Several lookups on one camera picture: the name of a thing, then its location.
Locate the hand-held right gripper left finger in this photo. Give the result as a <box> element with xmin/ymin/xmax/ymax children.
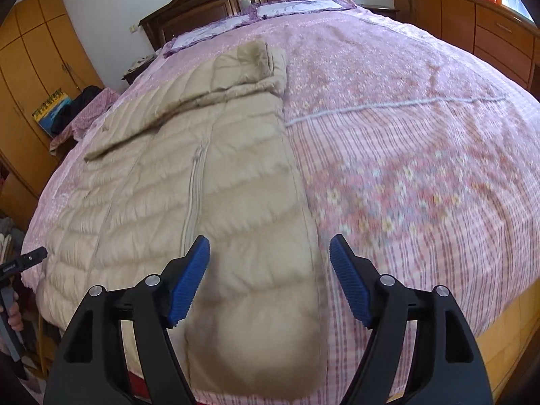
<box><xmin>43</xmin><ymin>236</ymin><xmax>211</xmax><ymax>405</ymax></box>

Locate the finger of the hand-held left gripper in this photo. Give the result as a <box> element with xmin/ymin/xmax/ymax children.
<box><xmin>17</xmin><ymin>248</ymin><xmax>48</xmax><ymax>267</ymax></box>

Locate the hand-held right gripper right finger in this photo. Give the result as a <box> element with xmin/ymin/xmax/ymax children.
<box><xmin>330</xmin><ymin>234</ymin><xmax>494</xmax><ymax>405</ymax></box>

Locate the beige down jacket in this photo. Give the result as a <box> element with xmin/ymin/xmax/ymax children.
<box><xmin>36</xmin><ymin>39</ymin><xmax>330</xmax><ymax>401</ymax></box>

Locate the dark clothes pile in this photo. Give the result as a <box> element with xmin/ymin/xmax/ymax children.
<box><xmin>51</xmin><ymin>85</ymin><xmax>104</xmax><ymax>133</ymax></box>

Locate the person's left hand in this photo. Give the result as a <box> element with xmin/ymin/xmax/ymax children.
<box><xmin>7</xmin><ymin>290</ymin><xmax>24</xmax><ymax>332</ymax></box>

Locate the bed with pink floral bedspread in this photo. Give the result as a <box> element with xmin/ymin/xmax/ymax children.
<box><xmin>21</xmin><ymin>0</ymin><xmax>540</xmax><ymax>405</ymax></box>

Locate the wooden wardrobe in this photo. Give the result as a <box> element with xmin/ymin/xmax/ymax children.
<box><xmin>0</xmin><ymin>0</ymin><xmax>106</xmax><ymax>220</ymax></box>

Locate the dark wooden nightstand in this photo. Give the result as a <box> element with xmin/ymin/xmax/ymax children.
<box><xmin>122</xmin><ymin>55</ymin><xmax>159</xmax><ymax>85</ymax></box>
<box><xmin>363</xmin><ymin>4</ymin><xmax>399</xmax><ymax>20</ymax></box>

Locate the purple frilled pillow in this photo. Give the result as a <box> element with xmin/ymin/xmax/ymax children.
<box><xmin>251</xmin><ymin>0</ymin><xmax>357</xmax><ymax>20</ymax></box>
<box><xmin>162</xmin><ymin>13</ymin><xmax>254</xmax><ymax>57</ymax></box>

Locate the dark wooden headboard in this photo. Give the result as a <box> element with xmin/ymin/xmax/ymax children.
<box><xmin>139</xmin><ymin>0</ymin><xmax>354</xmax><ymax>49</ymax></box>

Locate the wooden dresser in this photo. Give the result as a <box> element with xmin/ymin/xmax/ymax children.
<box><xmin>390</xmin><ymin>0</ymin><xmax>540</xmax><ymax>102</ymax></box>

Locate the wooden bed frame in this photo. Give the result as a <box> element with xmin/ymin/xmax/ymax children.
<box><xmin>477</xmin><ymin>278</ymin><xmax>540</xmax><ymax>384</ymax></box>

